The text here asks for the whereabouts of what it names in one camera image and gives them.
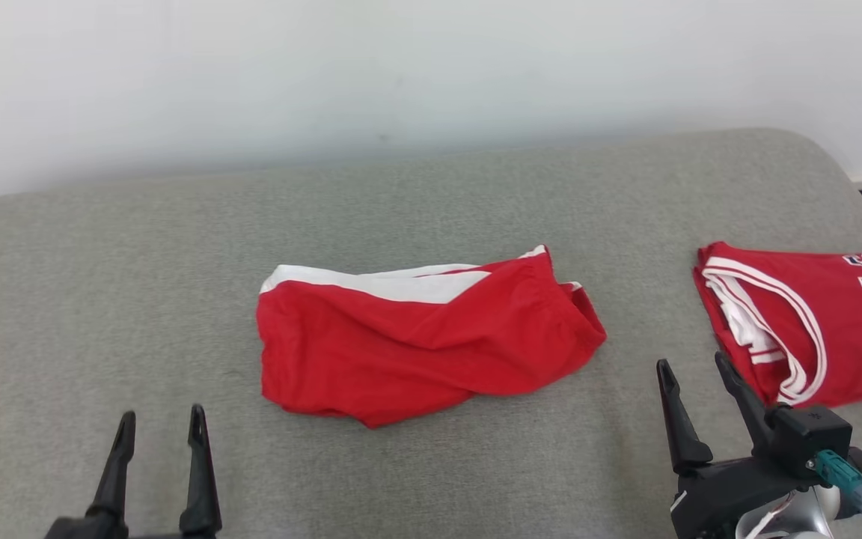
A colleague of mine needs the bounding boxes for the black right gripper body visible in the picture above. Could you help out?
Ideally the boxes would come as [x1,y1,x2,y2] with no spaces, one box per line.
[670,447,862,539]

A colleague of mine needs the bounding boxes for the thin red white cable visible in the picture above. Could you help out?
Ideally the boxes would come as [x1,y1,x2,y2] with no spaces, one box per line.
[744,496,795,539]

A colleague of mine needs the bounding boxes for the red shorts with white stripe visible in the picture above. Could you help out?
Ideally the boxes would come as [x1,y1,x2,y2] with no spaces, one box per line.
[256,245,608,430]

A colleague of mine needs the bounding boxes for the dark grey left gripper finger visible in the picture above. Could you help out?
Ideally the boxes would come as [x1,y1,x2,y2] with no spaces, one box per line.
[179,404,222,535]
[86,410,137,537]

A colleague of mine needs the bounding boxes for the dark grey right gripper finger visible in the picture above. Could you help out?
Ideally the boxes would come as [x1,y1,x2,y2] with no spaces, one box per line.
[714,351,770,458]
[655,359,714,475]

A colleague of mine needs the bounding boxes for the teal connector camera cable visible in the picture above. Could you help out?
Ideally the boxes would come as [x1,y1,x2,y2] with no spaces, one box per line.
[812,448,862,539]

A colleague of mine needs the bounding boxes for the red lettered basketball jersey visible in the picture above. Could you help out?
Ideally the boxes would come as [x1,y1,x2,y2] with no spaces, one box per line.
[692,240,862,409]

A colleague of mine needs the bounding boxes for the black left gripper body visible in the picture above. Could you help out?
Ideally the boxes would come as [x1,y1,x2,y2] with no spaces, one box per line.
[43,515,221,539]

